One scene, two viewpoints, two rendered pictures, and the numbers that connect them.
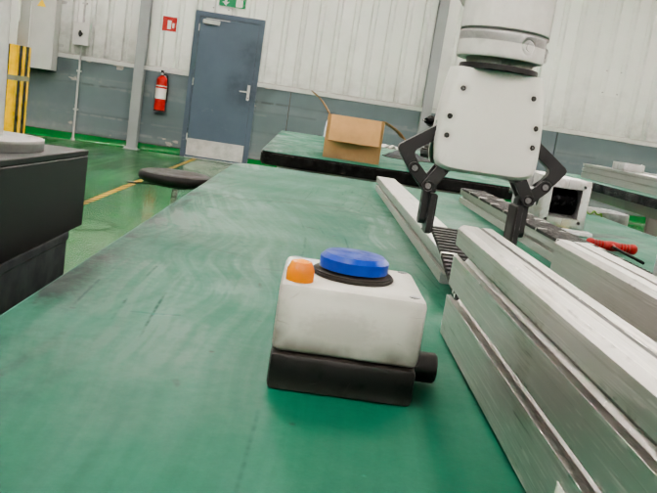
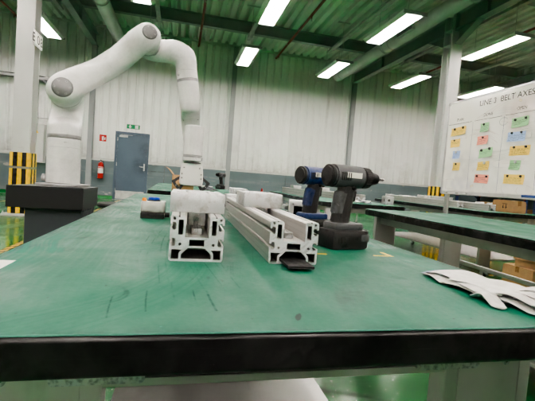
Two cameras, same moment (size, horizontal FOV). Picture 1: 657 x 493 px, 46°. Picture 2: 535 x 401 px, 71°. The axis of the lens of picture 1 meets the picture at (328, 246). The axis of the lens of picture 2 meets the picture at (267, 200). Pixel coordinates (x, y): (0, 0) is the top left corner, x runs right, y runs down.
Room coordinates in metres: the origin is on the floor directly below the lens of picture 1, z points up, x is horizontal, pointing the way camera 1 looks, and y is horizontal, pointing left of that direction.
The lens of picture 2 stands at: (-0.95, -0.16, 0.94)
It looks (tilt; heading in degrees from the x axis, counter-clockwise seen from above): 3 degrees down; 349
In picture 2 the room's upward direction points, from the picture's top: 4 degrees clockwise
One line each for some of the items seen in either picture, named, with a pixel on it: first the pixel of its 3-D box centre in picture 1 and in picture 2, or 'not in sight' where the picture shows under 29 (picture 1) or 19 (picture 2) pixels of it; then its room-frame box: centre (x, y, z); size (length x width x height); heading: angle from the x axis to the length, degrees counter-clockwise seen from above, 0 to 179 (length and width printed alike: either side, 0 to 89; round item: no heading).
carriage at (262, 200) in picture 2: not in sight; (257, 203); (0.17, -0.35, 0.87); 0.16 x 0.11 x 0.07; 2
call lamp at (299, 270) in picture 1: (300, 269); not in sight; (0.41, 0.01, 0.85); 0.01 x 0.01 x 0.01
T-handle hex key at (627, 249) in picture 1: (625, 253); not in sight; (1.16, -0.45, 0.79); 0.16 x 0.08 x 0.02; 178
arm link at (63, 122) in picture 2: not in sight; (66, 109); (0.70, 0.37, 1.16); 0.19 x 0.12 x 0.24; 11
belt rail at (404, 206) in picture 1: (408, 210); not in sight; (1.24, -0.12, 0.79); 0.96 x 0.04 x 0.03; 2
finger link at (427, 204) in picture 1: (418, 196); not in sight; (0.76, -0.08, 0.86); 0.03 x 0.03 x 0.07; 2
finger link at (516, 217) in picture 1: (527, 212); not in sight; (0.76, -0.19, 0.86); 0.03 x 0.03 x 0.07; 2
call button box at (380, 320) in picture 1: (359, 325); (155, 208); (0.44, -0.02, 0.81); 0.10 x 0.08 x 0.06; 92
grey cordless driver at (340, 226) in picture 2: not in sight; (353, 207); (0.01, -0.58, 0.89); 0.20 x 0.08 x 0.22; 108
